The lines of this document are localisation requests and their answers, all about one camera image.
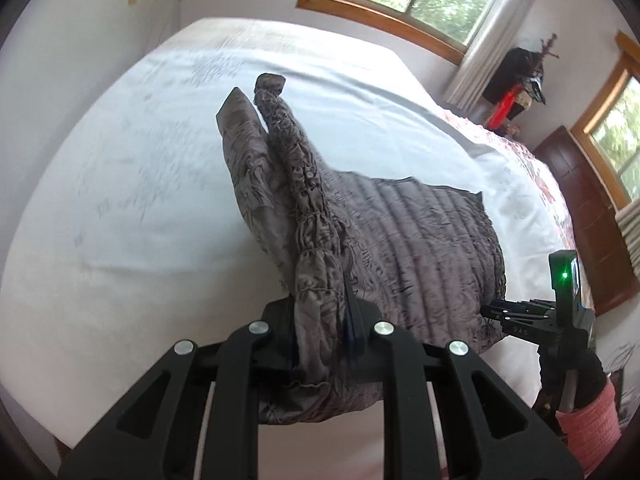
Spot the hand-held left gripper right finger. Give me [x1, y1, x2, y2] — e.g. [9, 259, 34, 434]
[342, 280, 583, 480]

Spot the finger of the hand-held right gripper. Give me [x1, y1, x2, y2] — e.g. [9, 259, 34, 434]
[481, 299, 557, 322]

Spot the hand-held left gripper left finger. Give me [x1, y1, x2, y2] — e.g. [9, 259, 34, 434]
[57, 300, 301, 480]

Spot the coat rack with clothes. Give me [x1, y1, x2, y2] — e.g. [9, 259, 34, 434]
[482, 32, 558, 111]

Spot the person's right hand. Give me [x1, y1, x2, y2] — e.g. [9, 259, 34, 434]
[537, 346, 608, 411]

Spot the pink floral blanket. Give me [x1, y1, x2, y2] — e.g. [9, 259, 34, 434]
[440, 105, 593, 308]

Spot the red hanging bag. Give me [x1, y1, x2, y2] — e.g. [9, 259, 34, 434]
[485, 87, 521, 131]

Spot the bed with white sheet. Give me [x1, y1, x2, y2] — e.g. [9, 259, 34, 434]
[0, 17, 596, 480]

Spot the white pleated curtain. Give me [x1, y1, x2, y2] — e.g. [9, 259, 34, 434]
[442, 0, 546, 121]

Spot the small wooden window frame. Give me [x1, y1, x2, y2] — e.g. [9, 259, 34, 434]
[570, 30, 640, 211]

